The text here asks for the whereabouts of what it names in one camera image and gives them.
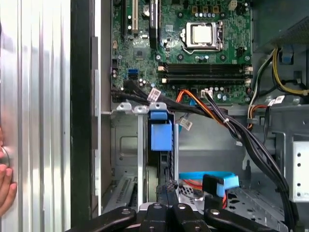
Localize silver CPU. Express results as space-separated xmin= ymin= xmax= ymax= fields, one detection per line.
xmin=192 ymin=24 xmax=215 ymax=46

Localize CPU socket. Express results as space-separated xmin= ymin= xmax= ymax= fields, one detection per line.
xmin=180 ymin=21 xmax=225 ymax=52

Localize yellow wires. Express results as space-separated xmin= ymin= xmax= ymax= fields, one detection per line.
xmin=272 ymin=47 xmax=309 ymax=96

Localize grey black power wires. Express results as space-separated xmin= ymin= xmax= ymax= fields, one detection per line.
xmin=246 ymin=48 xmax=277 ymax=114

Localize black PC case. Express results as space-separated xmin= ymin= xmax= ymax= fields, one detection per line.
xmin=70 ymin=0 xmax=309 ymax=232

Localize metal disk bay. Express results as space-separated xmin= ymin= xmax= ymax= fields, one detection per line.
xmin=101 ymin=101 xmax=181 ymax=208

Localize grey power supply unit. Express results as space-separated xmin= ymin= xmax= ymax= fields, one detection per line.
xmin=252 ymin=0 xmax=309 ymax=54

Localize white expansion slot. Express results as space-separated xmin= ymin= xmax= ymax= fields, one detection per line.
xmin=131 ymin=0 xmax=139 ymax=32

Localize red orange drive wires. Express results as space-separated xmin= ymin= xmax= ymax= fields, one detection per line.
xmin=247 ymin=103 xmax=268 ymax=129

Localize RAM stick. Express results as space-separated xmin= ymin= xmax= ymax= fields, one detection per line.
xmin=158 ymin=61 xmax=253 ymax=74

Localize blue data wire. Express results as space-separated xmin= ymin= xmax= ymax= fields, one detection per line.
xmin=178 ymin=170 xmax=240 ymax=197

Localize hard disk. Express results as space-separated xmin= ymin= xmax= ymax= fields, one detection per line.
xmin=146 ymin=110 xmax=176 ymax=188

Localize green motherboard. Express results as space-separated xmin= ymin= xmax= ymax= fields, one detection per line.
xmin=111 ymin=0 xmax=253 ymax=105

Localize black graphics card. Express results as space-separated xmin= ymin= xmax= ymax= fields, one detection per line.
xmin=148 ymin=0 xmax=162 ymax=49

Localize metal optical drive cage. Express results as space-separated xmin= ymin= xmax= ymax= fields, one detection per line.
xmin=271 ymin=103 xmax=309 ymax=203

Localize black wire bundle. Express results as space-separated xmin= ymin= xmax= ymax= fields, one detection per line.
xmin=111 ymin=79 xmax=299 ymax=232

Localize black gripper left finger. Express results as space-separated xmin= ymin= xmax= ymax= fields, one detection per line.
xmin=65 ymin=185 xmax=171 ymax=232

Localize multicolour power wire black plug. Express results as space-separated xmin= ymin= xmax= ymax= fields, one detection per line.
xmin=204 ymin=193 xmax=229 ymax=210

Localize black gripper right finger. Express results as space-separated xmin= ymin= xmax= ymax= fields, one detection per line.
xmin=168 ymin=180 xmax=273 ymax=232

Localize person's bare hand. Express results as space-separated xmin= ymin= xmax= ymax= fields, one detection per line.
xmin=0 ymin=125 xmax=18 ymax=216

